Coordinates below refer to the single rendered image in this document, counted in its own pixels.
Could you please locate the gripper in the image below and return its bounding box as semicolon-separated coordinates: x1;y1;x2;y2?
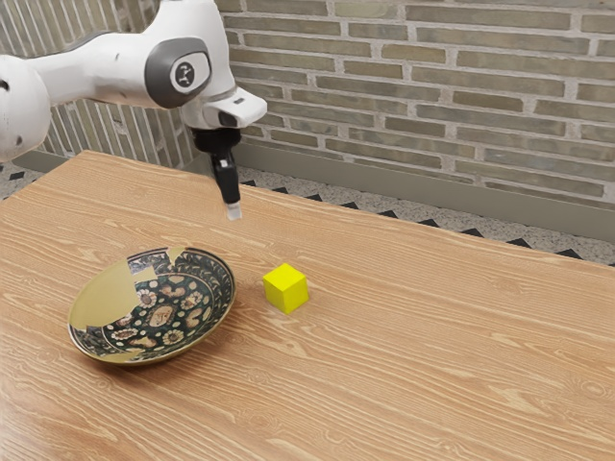
192;126;242;223

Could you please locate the yellow cube block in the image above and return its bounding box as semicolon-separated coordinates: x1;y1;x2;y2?
262;262;309;316

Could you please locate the patterned gold-rimmed bowl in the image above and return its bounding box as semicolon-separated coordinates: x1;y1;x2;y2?
67;246;237;367

